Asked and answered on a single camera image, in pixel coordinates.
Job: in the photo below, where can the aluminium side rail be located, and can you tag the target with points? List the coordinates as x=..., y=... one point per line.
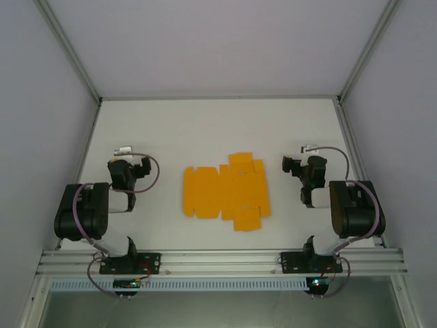
x=85, y=164
x=355, y=153

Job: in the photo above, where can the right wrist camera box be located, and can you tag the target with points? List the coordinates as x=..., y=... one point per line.
x=309, y=149

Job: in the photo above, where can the yellow cardboard box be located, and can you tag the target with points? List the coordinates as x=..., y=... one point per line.
x=211, y=191

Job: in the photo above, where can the left circuit board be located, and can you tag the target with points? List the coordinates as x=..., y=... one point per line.
x=128, y=283

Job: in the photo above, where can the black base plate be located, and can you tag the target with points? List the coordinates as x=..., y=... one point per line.
x=150, y=263
x=290, y=263

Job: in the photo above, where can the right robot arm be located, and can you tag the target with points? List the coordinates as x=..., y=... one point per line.
x=355, y=212

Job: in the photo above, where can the aluminium frame leg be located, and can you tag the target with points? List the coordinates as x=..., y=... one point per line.
x=404, y=300
x=32, y=304

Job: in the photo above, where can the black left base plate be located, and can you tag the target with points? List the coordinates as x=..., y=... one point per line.
x=150, y=263

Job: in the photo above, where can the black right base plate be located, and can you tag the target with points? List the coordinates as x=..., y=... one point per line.
x=290, y=263

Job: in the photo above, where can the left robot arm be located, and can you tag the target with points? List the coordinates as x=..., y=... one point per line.
x=85, y=212

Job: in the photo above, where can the circuit board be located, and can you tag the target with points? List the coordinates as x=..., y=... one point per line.
x=317, y=283
x=128, y=283

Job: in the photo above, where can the right circuit board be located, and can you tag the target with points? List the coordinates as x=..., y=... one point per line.
x=317, y=283

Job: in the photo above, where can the aluminium frame post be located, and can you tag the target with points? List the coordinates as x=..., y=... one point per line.
x=368, y=51
x=68, y=51

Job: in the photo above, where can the aluminium mounting rail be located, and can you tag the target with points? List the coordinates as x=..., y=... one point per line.
x=218, y=261

